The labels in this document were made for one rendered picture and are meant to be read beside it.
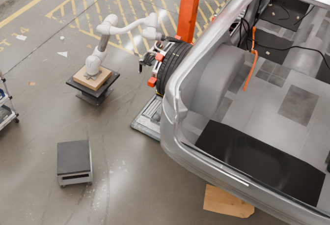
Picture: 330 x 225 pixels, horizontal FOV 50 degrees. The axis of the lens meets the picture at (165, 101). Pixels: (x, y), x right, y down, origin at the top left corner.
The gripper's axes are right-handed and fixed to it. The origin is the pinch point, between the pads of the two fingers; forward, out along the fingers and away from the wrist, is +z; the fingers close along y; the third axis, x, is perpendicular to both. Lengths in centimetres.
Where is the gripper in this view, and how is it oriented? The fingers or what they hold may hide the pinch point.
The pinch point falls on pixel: (179, 41)
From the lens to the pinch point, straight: 391.1
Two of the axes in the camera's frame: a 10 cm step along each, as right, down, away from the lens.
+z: 9.8, 2.0, 0.8
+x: 2.1, -8.1, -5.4
